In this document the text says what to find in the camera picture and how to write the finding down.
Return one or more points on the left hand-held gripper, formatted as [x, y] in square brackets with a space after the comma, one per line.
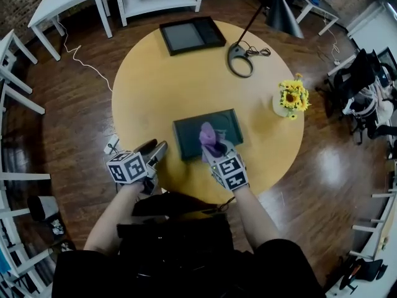
[128, 168]

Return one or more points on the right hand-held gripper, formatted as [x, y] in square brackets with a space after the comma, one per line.
[231, 172]

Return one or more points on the purple cloth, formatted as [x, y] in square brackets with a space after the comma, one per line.
[209, 137]

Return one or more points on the dark green box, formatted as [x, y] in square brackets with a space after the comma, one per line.
[189, 135]

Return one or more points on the person's right forearm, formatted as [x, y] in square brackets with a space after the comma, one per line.
[254, 219]

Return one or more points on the person's left forearm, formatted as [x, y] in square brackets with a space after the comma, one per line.
[108, 222]

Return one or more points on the white power strip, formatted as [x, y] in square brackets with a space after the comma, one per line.
[111, 144]

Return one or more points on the white vase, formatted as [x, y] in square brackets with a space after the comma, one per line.
[278, 109]

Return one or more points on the yellow sunflower bouquet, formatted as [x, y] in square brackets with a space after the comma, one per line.
[291, 98]

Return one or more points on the black flat box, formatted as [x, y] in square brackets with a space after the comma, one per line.
[186, 37]

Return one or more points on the person's black clothing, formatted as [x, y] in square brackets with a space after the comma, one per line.
[186, 269]

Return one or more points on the black bin with paper scraps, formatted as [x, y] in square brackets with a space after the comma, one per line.
[68, 246]
[57, 228]

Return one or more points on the grey trash bin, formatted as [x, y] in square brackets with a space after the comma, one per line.
[43, 207]

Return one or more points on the black desk lamp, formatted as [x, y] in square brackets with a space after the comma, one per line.
[282, 14]

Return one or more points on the black office chair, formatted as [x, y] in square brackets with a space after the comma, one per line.
[356, 79]

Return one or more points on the white side table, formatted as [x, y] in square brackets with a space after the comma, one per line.
[65, 3]

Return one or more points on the white wooden table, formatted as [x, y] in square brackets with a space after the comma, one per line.
[9, 51]

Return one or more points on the white grey-top table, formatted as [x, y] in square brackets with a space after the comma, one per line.
[319, 8]

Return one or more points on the white frame rack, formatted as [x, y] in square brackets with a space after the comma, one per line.
[366, 228]
[24, 176]

